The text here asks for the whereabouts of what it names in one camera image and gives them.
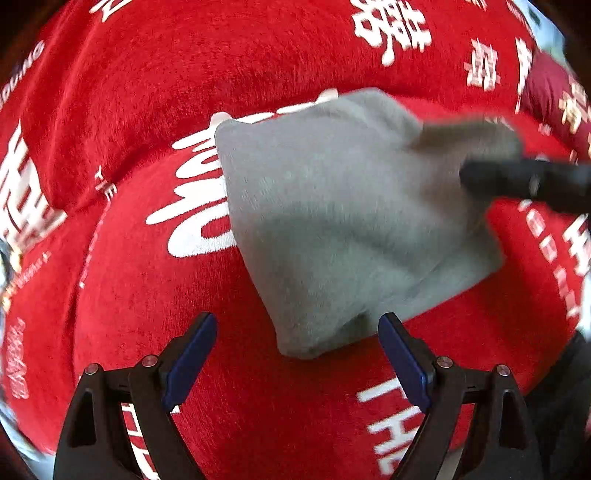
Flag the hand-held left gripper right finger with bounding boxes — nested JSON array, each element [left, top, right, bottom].
[[378, 312, 544, 480]]

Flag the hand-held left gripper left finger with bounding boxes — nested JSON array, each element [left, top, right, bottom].
[[53, 311, 219, 480]]

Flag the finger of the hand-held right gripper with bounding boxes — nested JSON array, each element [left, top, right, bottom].
[[459, 157, 591, 214]]

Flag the grey knit garment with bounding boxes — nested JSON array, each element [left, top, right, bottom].
[[215, 88, 525, 361]]

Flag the dark red printed pillow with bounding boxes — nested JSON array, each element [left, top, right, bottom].
[[519, 48, 591, 160]]

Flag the dark cloth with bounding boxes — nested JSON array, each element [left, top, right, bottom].
[[526, 332, 591, 480]]

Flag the red printed blanket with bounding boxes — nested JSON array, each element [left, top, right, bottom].
[[0, 0, 591, 480]]

